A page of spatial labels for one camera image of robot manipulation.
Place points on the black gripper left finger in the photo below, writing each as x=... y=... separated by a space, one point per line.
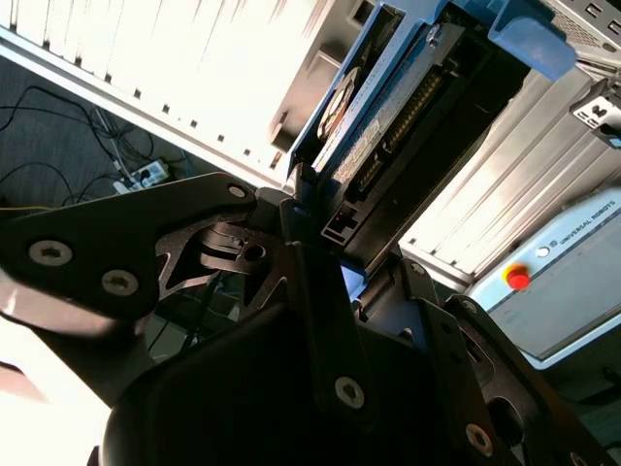
x=97 y=233

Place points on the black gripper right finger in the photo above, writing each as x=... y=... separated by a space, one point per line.
x=524 y=388

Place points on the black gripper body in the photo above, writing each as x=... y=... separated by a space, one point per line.
x=233 y=412

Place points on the hard disk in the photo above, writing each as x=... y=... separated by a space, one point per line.
x=407 y=107

